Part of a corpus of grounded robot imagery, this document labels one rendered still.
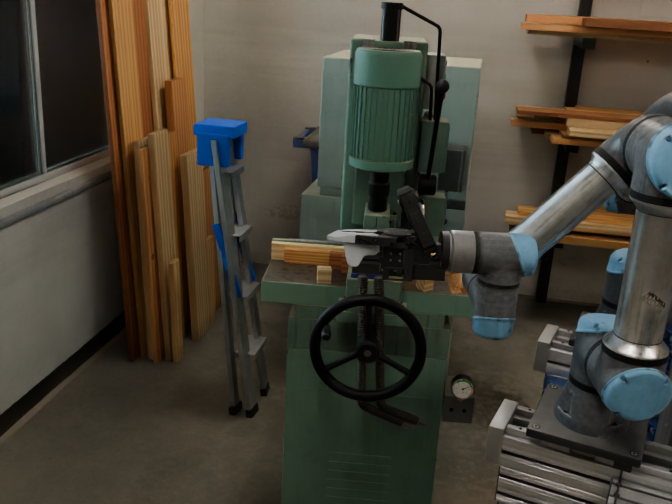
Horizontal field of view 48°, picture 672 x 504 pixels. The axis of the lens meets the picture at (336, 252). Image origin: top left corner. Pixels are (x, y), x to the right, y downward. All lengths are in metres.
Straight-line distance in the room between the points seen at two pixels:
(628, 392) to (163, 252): 2.36
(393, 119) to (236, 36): 2.64
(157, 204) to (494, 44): 2.03
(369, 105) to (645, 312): 0.90
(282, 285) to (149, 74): 1.80
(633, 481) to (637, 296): 0.44
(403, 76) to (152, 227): 1.70
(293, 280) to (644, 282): 0.97
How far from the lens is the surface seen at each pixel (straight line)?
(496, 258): 1.33
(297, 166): 4.52
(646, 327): 1.44
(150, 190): 3.33
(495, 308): 1.36
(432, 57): 2.31
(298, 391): 2.15
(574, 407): 1.64
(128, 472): 2.87
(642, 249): 1.40
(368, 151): 1.99
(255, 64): 4.50
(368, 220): 2.06
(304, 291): 2.02
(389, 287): 1.90
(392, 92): 1.96
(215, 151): 2.80
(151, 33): 3.60
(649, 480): 1.69
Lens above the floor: 1.63
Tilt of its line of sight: 19 degrees down
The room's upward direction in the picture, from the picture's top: 3 degrees clockwise
